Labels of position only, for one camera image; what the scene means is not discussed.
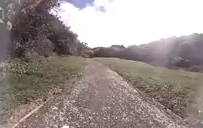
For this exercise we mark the grey gravel path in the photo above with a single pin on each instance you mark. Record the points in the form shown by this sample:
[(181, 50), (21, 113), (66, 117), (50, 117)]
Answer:
[(100, 100)]

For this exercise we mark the grass field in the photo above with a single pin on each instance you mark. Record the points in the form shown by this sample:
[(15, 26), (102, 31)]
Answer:
[(155, 75)]

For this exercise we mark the tree-covered hillside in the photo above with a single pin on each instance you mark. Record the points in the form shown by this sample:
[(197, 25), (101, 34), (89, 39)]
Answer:
[(169, 50)]

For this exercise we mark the grass verge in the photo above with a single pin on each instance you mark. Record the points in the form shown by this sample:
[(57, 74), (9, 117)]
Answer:
[(32, 78)]

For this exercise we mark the wood of trees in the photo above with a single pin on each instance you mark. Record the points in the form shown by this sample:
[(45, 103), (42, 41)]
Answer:
[(39, 30)]

